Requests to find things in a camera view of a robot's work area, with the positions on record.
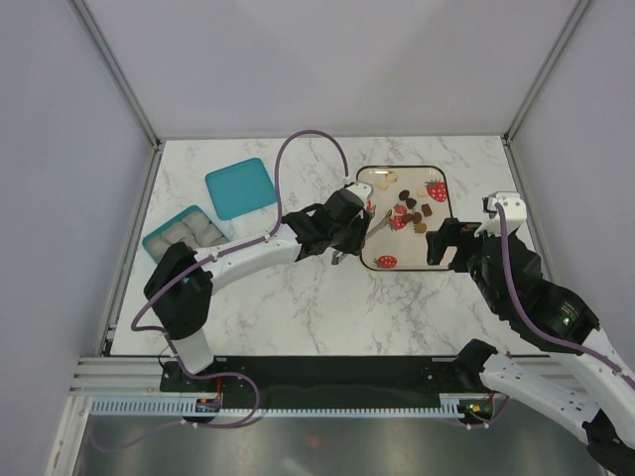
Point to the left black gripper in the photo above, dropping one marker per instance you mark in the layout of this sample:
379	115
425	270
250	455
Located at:
356	244

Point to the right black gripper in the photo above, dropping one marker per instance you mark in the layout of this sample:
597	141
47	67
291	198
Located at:
451	232

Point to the metal serving tongs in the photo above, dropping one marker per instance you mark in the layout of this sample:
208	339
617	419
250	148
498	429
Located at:
337	257

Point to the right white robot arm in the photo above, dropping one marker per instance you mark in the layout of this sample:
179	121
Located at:
558	322

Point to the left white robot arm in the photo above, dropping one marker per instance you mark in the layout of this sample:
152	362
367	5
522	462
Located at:
179	291

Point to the tan shell chocolate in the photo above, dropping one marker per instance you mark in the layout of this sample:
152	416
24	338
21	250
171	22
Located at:
420	227

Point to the brown rectangular chocolate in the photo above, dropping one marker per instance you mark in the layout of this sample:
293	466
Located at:
427	210

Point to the white square chocolate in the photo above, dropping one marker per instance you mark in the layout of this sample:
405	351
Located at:
382	185

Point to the teal chocolate box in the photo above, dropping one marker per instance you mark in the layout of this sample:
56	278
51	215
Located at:
191	226

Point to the strawberry pattern tray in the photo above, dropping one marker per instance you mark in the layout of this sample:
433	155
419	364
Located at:
398	247

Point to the teal box lid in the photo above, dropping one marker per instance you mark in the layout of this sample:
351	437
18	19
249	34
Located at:
240	188

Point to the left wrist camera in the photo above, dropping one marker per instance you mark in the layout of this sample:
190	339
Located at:
361	189

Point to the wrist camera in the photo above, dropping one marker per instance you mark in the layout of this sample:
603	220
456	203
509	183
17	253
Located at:
361	189
506	213

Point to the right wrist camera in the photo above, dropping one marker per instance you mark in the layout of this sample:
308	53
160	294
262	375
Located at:
506	213

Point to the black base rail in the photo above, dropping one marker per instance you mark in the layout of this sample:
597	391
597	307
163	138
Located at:
297	383

